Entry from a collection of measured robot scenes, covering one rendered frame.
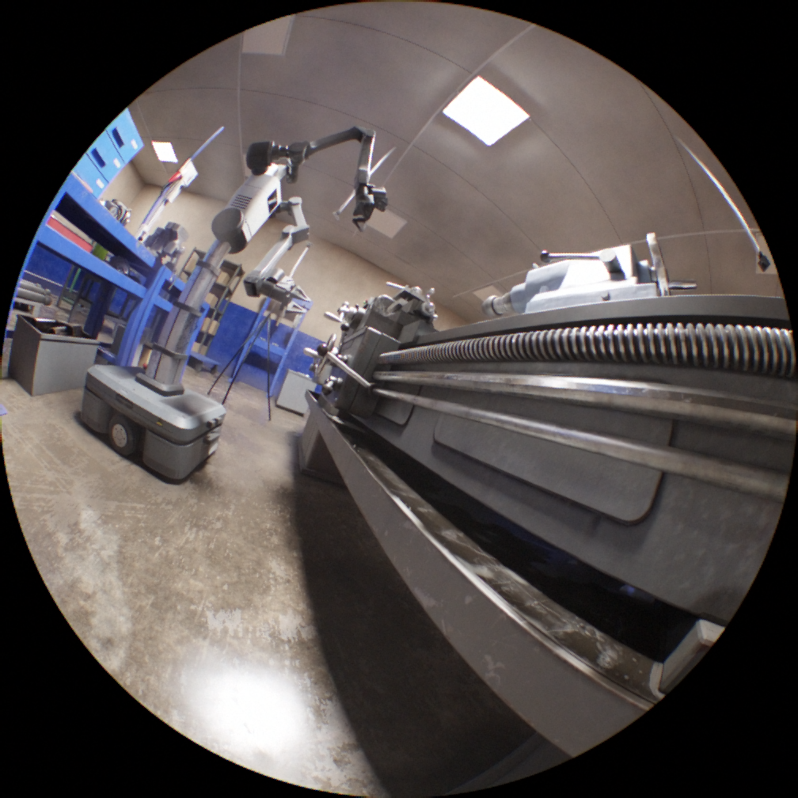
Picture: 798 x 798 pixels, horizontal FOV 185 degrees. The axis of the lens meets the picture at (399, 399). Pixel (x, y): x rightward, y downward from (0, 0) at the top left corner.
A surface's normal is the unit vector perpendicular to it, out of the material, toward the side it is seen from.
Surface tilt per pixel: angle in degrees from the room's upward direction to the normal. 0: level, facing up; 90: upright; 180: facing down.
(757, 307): 90
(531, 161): 180
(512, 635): 90
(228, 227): 90
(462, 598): 90
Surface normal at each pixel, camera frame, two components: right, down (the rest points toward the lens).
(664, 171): -0.36, 0.93
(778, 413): -0.83, -0.36
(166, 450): 0.36, 0.08
